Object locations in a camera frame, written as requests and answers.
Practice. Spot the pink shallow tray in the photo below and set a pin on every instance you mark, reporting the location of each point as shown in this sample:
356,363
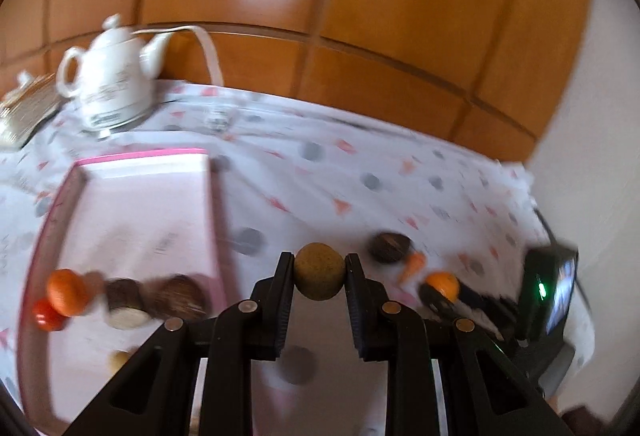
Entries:
140,216

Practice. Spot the dark sugarcane piece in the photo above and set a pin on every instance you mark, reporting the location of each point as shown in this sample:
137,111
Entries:
126,303

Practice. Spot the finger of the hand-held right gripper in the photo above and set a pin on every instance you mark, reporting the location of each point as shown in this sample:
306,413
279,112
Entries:
435,302
475,298

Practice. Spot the round beige fruit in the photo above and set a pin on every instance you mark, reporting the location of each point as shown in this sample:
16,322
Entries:
320,272

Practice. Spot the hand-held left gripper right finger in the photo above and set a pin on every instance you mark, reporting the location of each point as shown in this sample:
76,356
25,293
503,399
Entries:
356,306

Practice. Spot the small orange carrot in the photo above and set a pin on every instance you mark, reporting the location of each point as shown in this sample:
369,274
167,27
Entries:
412,267

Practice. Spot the brown fruit piece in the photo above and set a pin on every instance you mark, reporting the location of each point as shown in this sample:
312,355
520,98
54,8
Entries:
180,295

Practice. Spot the silver kettle base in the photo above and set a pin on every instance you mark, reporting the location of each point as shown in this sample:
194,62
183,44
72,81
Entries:
107,128

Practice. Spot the orange without stem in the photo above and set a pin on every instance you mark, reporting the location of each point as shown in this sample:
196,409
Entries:
67,292

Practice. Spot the dark brown round fruit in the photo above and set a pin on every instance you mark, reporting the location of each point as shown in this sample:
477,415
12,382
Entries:
390,247

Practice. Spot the white tissue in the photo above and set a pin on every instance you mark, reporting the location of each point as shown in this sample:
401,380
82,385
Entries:
22,80

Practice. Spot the silver ornate tissue box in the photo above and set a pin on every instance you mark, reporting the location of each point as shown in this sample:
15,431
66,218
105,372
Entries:
27,115

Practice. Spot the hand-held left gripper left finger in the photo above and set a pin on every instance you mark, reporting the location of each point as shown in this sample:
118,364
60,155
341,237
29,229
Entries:
282,306

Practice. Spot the small yellow-green fruit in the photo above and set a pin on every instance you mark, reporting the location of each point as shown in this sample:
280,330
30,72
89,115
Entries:
120,361

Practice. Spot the red tomato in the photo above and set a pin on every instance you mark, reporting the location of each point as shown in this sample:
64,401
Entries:
47,316

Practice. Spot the orange with stem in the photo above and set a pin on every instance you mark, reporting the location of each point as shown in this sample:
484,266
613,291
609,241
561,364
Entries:
444,285

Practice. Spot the white floral ceramic kettle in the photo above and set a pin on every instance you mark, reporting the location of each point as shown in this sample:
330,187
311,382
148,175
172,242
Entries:
112,70

